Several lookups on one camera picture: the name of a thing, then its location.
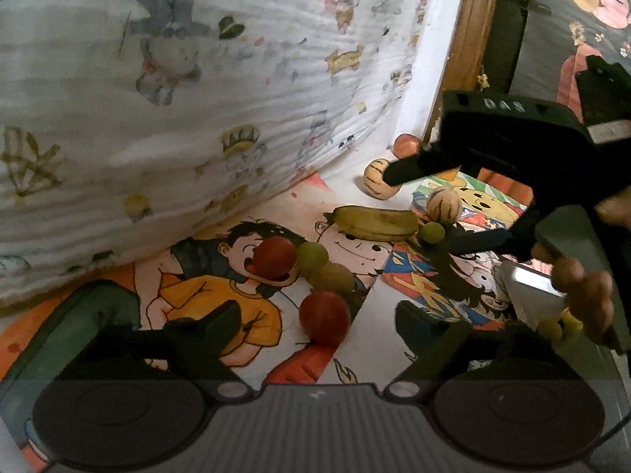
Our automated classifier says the grey metal tray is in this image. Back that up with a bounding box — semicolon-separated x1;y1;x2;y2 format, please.
499;261;565;330

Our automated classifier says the green grape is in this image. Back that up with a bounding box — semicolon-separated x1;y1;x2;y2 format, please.
418;222;446;244
296;241;329;277

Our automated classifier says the colourful cartoon poster mat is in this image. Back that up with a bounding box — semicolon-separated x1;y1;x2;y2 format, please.
1;176;513;472

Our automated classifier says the white cartoon print blanket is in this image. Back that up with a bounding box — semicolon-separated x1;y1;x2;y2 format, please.
1;0;430;305

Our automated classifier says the yellow spotted banana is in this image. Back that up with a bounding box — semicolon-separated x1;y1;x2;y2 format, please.
326;205;419;242

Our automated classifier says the yellow banana with sticker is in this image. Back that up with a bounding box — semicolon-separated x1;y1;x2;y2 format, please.
536;307;583;344

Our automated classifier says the brown wooden door frame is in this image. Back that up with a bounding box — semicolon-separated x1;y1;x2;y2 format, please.
424;0;496;143

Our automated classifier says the small red apple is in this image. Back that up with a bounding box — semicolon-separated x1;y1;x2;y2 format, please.
392;134;422;159

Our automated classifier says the painting of orange dress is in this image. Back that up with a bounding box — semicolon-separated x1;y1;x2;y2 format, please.
510;0;630;119

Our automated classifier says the striped tan round fruit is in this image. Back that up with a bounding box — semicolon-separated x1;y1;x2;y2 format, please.
426;186;462;225
362;158;401;201

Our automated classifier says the red cherry tomato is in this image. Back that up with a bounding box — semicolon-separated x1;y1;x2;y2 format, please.
251;236;297;281
299;292;352;346

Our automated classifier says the brown longan fruit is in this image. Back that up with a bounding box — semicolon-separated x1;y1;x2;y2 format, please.
308;263;355;296

